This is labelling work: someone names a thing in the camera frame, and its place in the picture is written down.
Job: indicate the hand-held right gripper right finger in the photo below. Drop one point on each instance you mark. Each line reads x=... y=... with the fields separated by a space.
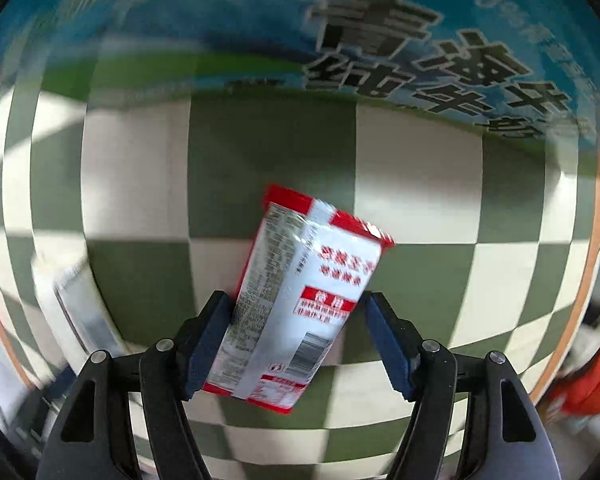
x=390 y=345

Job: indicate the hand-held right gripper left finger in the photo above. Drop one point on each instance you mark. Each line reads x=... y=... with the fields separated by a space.
x=207 y=345

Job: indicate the white red-edged snack packet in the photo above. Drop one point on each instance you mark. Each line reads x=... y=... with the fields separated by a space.
x=290 y=310

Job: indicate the blue green printed cardboard box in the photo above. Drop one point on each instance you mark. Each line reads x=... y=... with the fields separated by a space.
x=230 y=20

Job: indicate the silver white packet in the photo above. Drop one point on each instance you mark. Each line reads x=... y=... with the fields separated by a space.
x=75 y=300

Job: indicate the green white checkered tablecloth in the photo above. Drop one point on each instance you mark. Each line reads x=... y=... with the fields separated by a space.
x=405 y=170

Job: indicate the red white bag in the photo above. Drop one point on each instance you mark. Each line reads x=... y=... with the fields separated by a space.
x=587 y=375

